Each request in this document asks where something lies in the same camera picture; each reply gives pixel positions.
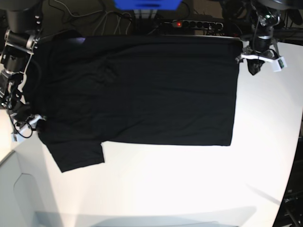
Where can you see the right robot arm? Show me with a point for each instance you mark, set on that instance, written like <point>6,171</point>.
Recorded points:
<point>24,18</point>

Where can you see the black power strip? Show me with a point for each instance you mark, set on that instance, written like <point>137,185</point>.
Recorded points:
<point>200,25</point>

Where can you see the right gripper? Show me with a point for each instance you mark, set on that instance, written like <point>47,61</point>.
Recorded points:
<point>23,122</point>

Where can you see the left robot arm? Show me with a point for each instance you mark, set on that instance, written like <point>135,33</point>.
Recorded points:
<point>264,23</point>

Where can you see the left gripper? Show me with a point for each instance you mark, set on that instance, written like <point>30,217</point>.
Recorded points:
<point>256,53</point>

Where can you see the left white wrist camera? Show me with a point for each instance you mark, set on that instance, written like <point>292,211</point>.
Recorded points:
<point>278,64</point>

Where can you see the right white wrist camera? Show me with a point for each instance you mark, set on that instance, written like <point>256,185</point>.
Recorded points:
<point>17,138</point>

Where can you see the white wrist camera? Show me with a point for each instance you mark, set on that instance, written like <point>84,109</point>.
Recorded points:
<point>17,138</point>
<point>278,64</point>

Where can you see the black T-shirt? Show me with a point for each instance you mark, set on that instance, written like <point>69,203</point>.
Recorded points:
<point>162,90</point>

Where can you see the blue plastic box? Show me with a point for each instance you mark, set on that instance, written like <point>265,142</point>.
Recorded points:
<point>147,4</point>

